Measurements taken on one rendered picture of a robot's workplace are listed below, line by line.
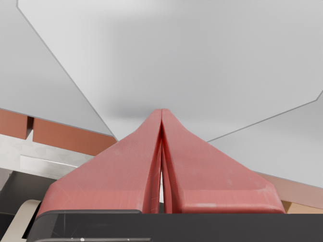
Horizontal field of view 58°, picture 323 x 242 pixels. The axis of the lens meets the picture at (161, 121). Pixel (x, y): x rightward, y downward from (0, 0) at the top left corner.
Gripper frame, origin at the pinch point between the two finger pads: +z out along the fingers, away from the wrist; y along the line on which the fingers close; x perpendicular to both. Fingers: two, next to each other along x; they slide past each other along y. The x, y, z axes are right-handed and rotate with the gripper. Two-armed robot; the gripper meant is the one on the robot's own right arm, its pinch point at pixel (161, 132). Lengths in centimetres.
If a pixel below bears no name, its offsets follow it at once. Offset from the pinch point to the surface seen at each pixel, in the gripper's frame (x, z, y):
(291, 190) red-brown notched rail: 12.8, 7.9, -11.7
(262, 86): 0.9, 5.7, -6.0
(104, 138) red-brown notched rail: 6.9, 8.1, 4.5
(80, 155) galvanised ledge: 21.8, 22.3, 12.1
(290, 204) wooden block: 26.6, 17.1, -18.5
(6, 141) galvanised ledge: 19.3, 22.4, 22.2
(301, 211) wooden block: 27.8, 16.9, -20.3
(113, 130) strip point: 4.2, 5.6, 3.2
